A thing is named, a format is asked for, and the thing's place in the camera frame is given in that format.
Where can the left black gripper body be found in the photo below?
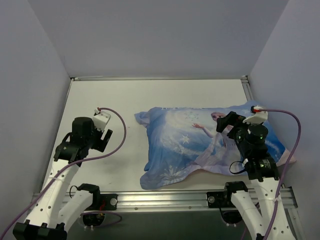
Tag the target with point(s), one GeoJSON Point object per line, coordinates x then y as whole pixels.
{"type": "Point", "coordinates": [105, 139]}

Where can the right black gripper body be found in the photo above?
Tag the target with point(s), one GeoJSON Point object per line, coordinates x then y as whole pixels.
{"type": "Point", "coordinates": [233, 124]}

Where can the blue and pink pillowcase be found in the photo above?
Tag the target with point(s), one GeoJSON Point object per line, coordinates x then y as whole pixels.
{"type": "Point", "coordinates": [184, 140]}

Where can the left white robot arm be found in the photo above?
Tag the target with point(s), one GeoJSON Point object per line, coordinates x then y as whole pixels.
{"type": "Point", "coordinates": [49, 219]}

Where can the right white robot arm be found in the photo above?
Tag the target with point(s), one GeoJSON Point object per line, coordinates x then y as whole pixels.
{"type": "Point", "coordinates": [267, 219]}

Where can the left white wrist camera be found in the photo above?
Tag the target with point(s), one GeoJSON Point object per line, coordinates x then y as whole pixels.
{"type": "Point", "coordinates": [100, 119]}

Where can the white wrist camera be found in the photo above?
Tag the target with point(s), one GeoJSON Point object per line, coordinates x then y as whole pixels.
{"type": "Point", "coordinates": [259, 115]}
{"type": "Point", "coordinates": [100, 119]}

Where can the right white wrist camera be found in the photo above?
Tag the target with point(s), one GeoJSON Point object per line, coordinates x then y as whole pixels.
{"type": "Point", "coordinates": [259, 115]}

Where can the aluminium right side rail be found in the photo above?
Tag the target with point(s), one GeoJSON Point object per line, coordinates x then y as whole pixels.
{"type": "Point", "coordinates": [246, 87]}

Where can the aluminium rail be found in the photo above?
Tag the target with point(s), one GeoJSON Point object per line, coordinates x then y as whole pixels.
{"type": "Point", "coordinates": [164, 201]}
{"type": "Point", "coordinates": [246, 87]}
{"type": "Point", "coordinates": [138, 78]}

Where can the aluminium back rail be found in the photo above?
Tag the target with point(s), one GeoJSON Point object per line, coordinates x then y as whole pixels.
{"type": "Point", "coordinates": [138, 78]}

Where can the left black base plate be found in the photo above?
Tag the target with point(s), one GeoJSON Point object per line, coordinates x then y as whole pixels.
{"type": "Point", "coordinates": [105, 202]}

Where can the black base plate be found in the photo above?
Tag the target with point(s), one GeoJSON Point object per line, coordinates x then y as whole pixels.
{"type": "Point", "coordinates": [105, 202]}
{"type": "Point", "coordinates": [216, 199]}

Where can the aluminium front rail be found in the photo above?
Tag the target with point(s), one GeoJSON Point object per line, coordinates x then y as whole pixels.
{"type": "Point", "coordinates": [164, 201]}

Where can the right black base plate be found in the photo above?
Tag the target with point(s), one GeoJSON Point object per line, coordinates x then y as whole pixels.
{"type": "Point", "coordinates": [216, 199]}

